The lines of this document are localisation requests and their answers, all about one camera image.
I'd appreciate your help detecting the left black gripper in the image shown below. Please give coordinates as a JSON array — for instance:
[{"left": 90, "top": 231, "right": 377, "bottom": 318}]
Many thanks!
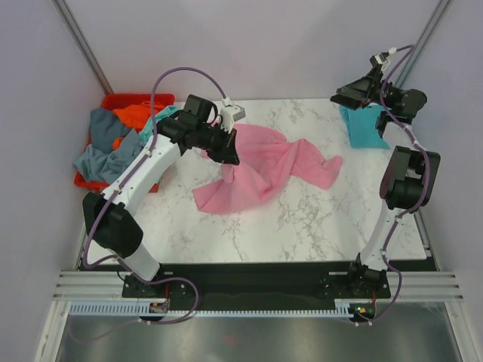
[{"left": 196, "top": 124, "right": 239, "bottom": 166}]

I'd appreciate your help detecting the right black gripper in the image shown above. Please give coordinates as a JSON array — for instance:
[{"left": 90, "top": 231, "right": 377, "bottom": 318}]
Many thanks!
[{"left": 331, "top": 63, "right": 401, "bottom": 112}]

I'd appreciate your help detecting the pink t shirt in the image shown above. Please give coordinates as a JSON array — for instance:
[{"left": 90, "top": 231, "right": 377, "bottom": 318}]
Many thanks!
[{"left": 192, "top": 124, "right": 343, "bottom": 215}]

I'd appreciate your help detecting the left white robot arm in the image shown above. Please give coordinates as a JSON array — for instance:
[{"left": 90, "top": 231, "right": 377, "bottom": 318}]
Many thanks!
[{"left": 82, "top": 95, "right": 246, "bottom": 296}]

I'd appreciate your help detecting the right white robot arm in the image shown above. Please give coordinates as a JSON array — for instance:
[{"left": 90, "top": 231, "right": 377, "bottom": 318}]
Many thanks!
[{"left": 322, "top": 64, "right": 441, "bottom": 299}]

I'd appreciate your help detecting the folded teal t shirt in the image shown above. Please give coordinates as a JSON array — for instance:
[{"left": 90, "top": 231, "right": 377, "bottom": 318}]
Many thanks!
[{"left": 339, "top": 104, "right": 389, "bottom": 149}]

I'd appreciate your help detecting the mint green t shirt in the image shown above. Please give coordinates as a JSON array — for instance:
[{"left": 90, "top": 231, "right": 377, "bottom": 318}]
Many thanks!
[{"left": 138, "top": 105, "right": 179, "bottom": 143}]

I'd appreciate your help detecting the orange t shirt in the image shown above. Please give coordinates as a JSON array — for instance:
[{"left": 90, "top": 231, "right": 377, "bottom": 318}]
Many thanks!
[{"left": 113, "top": 101, "right": 152, "bottom": 143}]

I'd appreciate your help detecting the grey blue t shirt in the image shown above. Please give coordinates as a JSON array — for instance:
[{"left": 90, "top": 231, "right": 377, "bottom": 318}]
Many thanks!
[{"left": 73, "top": 108, "right": 146, "bottom": 184}]

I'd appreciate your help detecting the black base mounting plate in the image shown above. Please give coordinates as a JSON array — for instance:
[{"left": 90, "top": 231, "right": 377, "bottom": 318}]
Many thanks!
[{"left": 91, "top": 258, "right": 437, "bottom": 310}]

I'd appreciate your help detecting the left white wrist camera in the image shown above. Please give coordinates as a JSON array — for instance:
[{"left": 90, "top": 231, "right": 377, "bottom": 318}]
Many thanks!
[{"left": 220, "top": 97, "right": 246, "bottom": 133}]

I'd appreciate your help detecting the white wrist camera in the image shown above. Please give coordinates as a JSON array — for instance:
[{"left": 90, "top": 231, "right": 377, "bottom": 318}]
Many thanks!
[
  {"left": 220, "top": 97, "right": 246, "bottom": 133},
  {"left": 370, "top": 51, "right": 391, "bottom": 73}
]

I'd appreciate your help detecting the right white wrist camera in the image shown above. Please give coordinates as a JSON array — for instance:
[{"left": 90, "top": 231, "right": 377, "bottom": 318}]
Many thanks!
[{"left": 370, "top": 51, "right": 391, "bottom": 73}]

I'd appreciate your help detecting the right frame post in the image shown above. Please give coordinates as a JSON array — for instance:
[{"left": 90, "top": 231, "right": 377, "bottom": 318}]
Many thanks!
[{"left": 387, "top": 0, "right": 453, "bottom": 88}]

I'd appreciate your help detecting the frame post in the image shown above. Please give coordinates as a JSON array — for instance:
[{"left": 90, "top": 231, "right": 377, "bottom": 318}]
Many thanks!
[
  {"left": 387, "top": 0, "right": 453, "bottom": 88},
  {"left": 52, "top": 0, "right": 114, "bottom": 94}
]

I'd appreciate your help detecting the left frame post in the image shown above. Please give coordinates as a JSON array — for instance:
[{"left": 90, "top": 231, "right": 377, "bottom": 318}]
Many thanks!
[{"left": 52, "top": 0, "right": 114, "bottom": 94}]

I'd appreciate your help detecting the aluminium extrusion rail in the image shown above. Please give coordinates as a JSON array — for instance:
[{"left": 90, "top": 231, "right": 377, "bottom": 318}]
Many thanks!
[{"left": 54, "top": 271, "right": 463, "bottom": 302}]

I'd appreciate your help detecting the white slotted cable duct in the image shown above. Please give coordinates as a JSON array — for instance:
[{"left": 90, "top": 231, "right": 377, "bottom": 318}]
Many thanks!
[{"left": 69, "top": 301, "right": 368, "bottom": 318}]

